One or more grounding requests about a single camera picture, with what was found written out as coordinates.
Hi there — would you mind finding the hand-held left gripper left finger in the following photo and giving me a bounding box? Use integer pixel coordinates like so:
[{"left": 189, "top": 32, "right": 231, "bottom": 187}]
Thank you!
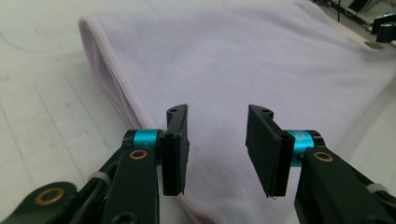
[{"left": 101, "top": 104, "right": 191, "bottom": 224}]

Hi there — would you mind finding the white grid mat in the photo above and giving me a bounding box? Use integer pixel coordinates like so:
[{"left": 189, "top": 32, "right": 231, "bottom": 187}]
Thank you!
[{"left": 0, "top": 0, "right": 396, "bottom": 224}]

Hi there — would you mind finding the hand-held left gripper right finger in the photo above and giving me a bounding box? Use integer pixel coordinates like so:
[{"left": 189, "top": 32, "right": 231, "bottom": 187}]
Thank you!
[{"left": 246, "top": 105, "right": 393, "bottom": 224}]

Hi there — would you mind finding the aluminium rail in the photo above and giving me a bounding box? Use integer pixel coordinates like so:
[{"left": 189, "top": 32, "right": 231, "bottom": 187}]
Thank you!
[{"left": 330, "top": 0, "right": 396, "bottom": 26}]

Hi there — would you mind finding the lavender printed towel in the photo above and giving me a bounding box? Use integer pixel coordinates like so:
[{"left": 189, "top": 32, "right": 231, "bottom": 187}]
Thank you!
[{"left": 78, "top": 0, "right": 396, "bottom": 224}]

